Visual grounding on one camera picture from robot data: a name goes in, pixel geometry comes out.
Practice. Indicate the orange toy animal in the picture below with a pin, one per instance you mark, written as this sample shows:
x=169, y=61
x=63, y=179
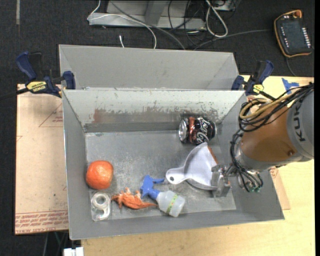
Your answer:
x=131, y=200

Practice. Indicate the crushed dark soda can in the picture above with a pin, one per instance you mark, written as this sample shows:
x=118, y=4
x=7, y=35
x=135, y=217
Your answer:
x=198, y=130

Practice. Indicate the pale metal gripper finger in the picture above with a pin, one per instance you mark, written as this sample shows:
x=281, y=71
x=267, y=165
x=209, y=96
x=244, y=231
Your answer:
x=222, y=188
x=218, y=169

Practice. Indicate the blue-headed clear spray bottle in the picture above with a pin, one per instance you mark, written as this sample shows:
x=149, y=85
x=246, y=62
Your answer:
x=168, y=202

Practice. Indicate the orange fruit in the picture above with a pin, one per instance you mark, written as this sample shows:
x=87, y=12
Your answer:
x=99, y=174

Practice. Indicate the brown cardboard board red print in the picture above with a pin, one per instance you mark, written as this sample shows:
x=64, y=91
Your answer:
x=40, y=150

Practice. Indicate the clear plastic tape dispenser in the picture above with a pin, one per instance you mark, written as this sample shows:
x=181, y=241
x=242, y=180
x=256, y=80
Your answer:
x=100, y=205

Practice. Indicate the grey metal bin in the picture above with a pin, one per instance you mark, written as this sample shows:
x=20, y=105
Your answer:
x=150, y=155

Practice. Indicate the white dustpan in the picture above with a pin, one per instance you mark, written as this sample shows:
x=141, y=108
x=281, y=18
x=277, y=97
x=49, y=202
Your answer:
x=197, y=167

